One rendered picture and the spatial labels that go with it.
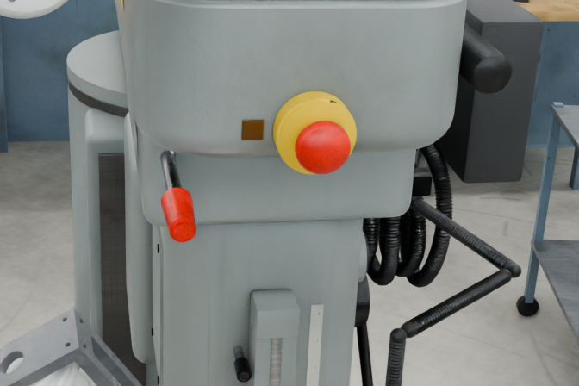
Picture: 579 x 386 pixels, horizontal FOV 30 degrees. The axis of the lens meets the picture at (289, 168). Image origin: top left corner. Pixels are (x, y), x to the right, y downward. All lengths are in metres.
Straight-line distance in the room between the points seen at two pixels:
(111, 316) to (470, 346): 2.52
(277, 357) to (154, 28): 0.36
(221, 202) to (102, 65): 0.70
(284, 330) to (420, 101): 0.28
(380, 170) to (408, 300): 3.23
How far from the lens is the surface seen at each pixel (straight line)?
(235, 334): 1.03
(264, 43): 0.78
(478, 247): 1.05
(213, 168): 0.91
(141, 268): 1.21
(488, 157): 1.35
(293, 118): 0.78
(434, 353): 3.86
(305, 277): 1.02
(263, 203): 0.93
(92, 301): 1.54
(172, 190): 0.82
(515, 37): 1.31
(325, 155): 0.76
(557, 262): 3.91
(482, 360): 3.86
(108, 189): 1.45
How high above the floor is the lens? 2.05
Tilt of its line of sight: 23 degrees down
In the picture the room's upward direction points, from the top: 3 degrees clockwise
